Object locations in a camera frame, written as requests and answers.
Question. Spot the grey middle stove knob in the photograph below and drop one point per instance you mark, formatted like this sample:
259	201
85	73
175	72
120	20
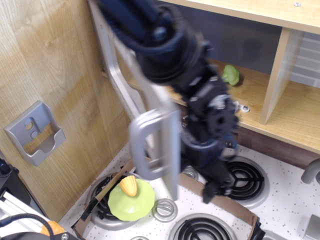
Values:
190	172

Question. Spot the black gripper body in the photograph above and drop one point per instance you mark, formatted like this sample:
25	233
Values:
209	161

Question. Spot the brown cardboard box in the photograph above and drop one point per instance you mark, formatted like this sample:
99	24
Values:
194	186

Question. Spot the grey stove knob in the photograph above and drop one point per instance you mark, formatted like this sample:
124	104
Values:
165	210
190	172

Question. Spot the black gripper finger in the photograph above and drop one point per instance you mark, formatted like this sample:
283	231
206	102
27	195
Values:
212	189

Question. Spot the yellow toy corn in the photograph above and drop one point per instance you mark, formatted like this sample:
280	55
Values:
129	185

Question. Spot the hanging toy strainer spoon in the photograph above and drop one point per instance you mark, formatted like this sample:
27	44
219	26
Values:
184	121

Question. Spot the green toy broccoli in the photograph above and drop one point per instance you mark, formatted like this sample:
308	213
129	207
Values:
230	75

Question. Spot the wooden shelf unit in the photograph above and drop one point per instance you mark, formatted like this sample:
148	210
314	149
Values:
262	39

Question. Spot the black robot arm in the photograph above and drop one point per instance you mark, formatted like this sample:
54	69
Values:
169	53

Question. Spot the orange object bottom left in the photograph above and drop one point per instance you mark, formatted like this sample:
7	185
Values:
55	227

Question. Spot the grey front stove knob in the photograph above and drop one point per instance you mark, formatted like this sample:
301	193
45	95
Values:
165	210

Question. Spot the back right black burner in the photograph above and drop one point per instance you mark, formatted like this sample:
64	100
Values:
249	181

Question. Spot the grey toy microwave door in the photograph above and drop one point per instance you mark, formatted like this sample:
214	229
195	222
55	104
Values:
154	131

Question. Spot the front right black burner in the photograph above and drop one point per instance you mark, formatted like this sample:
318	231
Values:
201	228

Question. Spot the black equipment at left edge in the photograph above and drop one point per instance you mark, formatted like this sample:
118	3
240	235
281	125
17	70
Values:
11	183

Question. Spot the grey toy faucet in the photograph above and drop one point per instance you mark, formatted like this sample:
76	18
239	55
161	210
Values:
312	172

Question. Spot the grey wall phone holder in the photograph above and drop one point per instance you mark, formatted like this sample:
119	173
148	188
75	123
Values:
28	126

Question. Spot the black burner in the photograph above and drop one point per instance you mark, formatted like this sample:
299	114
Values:
201	228
249	181
102	210

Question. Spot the front left black burner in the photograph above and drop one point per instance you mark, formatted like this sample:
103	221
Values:
102	210

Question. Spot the green toy plate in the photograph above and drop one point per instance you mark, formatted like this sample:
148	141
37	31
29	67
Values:
132	208

